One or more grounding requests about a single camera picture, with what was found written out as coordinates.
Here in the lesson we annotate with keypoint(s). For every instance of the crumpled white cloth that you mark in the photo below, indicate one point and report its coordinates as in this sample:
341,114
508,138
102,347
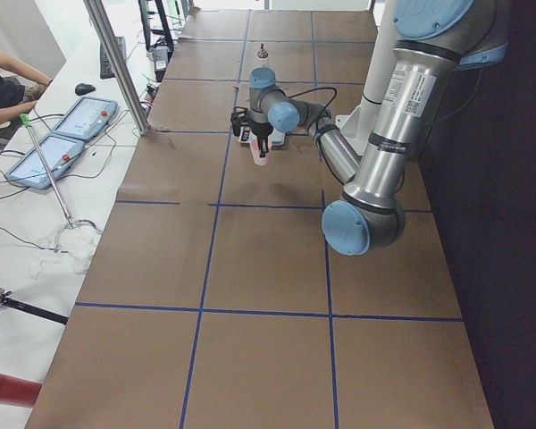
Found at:
75,245

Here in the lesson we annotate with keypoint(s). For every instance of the black computer mouse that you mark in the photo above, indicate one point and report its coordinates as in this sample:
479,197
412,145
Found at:
83,89

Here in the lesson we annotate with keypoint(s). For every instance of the aluminium frame post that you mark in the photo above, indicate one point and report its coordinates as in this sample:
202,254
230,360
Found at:
104,30

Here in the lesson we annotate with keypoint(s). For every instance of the upper blue teach pendant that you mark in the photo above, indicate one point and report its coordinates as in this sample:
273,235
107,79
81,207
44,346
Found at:
86,118

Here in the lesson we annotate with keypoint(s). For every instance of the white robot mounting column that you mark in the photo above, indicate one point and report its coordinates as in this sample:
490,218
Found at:
357,126

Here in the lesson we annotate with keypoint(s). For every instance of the seated person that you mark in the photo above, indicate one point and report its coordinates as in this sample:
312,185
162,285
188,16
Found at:
15,98

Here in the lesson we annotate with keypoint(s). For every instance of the metal rod green tip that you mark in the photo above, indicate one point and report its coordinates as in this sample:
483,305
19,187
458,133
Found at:
71,223

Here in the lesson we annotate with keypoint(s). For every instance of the wrist black camera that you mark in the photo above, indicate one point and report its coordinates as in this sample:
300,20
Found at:
239,120

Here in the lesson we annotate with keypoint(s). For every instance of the red cylinder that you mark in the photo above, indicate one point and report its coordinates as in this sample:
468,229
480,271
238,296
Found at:
18,392

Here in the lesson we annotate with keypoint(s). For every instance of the white digital kitchen scale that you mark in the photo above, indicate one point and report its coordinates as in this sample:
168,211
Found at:
245,137

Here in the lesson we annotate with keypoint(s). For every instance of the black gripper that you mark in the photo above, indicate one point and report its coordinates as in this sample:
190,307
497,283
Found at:
261,130

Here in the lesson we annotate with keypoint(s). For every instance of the black tripod rod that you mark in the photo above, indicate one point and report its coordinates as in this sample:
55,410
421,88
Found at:
7,301

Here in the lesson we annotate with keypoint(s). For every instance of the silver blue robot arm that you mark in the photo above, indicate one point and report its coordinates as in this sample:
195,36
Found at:
420,44

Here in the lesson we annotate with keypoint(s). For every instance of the pink plastic cup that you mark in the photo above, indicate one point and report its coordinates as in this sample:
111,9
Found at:
260,151

